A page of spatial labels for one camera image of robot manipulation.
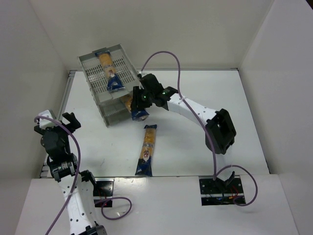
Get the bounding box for spaghetti bag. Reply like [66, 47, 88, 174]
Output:
[95, 51, 125, 93]
[120, 94, 149, 121]
[135, 124, 157, 177]

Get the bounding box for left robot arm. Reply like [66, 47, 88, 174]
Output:
[34, 110, 107, 235]

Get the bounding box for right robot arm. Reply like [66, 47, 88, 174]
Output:
[131, 73, 237, 187]

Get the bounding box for grey stacked tray shelf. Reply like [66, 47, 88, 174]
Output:
[78, 44, 139, 127]

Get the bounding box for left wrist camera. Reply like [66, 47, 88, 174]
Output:
[38, 109, 58, 129]

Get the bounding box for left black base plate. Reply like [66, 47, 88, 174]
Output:
[93, 178, 114, 208]

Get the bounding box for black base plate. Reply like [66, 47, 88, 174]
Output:
[199, 177, 246, 206]
[93, 178, 114, 208]

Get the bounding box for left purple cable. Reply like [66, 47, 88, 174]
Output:
[33, 117, 133, 235]

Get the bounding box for purple cable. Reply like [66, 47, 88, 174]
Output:
[33, 117, 133, 235]
[138, 50, 258, 208]

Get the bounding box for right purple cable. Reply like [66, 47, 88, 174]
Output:
[138, 50, 258, 208]

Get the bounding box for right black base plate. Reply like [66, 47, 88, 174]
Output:
[199, 177, 246, 206]

